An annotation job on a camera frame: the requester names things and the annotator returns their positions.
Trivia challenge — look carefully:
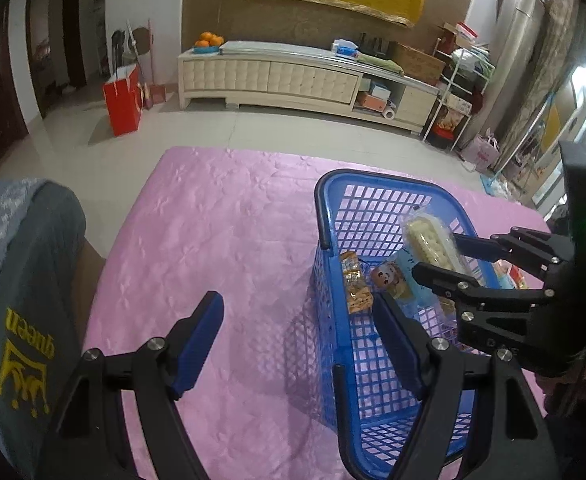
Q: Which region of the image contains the pink gift bag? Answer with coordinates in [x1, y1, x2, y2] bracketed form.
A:
[461, 130, 500, 171]

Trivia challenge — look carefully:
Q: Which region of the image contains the blue tissue pack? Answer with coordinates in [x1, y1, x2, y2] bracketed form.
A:
[331, 38, 359, 58]

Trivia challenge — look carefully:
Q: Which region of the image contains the orange small snack pack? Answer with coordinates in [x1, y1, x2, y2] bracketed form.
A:
[340, 252, 373, 314]

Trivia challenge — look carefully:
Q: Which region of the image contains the blue plastic basket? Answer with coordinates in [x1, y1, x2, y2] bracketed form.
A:
[311, 169, 500, 479]

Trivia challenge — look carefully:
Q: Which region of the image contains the white metal shelf rack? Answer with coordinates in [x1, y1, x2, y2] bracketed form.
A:
[422, 30, 494, 151]

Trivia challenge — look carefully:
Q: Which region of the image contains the cracker pack clear green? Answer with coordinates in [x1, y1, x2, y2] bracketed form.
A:
[401, 209, 471, 275]

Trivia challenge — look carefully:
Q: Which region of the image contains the brown cardboard box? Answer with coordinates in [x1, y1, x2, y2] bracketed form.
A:
[390, 42, 445, 86]

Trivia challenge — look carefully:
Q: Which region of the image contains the cream TV cabinet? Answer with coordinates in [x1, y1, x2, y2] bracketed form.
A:
[177, 41, 438, 134]

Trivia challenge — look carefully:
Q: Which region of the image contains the green folded cloth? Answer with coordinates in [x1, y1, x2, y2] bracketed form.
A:
[356, 52, 404, 76]

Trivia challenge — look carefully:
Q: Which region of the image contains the pink quilted table cover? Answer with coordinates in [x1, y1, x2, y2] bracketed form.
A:
[83, 145, 554, 480]

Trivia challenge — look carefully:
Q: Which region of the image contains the silver standing air conditioner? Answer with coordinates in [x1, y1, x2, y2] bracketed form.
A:
[459, 0, 546, 148]

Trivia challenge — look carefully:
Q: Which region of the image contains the plate of oranges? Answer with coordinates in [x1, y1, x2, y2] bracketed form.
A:
[193, 32, 226, 54]

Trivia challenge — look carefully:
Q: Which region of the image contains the red paper bag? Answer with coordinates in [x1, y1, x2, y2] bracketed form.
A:
[102, 64, 142, 136]

